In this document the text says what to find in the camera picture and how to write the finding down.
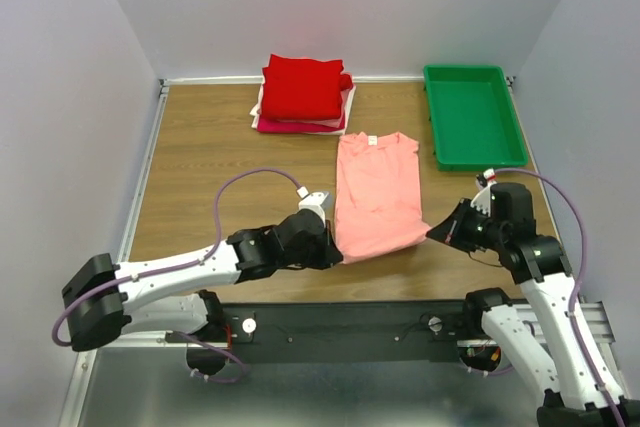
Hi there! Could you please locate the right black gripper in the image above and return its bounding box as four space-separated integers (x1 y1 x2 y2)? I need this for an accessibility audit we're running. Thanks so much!
426 197 506 252

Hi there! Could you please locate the pink polo shirt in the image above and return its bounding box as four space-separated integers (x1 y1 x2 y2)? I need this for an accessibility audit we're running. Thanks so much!
334 132 430 264

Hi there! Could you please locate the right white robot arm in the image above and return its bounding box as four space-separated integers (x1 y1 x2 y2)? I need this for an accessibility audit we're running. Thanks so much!
427 180 639 426

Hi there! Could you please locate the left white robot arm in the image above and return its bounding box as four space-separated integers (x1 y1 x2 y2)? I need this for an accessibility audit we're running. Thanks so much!
52 208 343 352

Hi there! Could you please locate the green plastic tray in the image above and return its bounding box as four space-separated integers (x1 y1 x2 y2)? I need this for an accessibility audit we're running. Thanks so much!
423 64 528 172

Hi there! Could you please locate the magenta folded shirt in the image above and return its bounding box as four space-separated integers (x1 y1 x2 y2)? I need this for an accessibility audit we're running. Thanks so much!
255 114 346 134

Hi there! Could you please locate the red folded shirt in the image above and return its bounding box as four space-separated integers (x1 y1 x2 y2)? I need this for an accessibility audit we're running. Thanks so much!
261 54 353 122

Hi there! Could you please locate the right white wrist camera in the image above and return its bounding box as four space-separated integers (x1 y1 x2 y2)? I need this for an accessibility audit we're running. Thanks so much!
471 168 496 215

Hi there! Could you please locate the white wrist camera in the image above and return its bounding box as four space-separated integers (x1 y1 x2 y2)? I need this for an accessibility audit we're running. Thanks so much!
296 186 333 223
471 168 496 215

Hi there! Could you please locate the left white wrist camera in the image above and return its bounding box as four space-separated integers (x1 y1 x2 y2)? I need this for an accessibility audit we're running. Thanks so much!
296 186 333 223

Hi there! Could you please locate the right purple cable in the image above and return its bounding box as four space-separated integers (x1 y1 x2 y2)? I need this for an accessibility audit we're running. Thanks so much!
467 167 631 427

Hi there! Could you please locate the purple cable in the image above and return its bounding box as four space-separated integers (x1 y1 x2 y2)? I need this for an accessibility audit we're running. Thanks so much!
467 167 631 427
51 167 304 383

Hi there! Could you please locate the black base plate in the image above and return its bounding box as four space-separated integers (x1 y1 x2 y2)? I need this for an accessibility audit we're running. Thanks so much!
194 300 488 365

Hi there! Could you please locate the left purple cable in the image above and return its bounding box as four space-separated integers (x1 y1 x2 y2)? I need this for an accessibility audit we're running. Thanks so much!
51 167 304 383

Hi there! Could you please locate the aluminium frame rail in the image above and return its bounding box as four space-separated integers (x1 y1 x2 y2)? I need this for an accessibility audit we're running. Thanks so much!
57 77 171 427

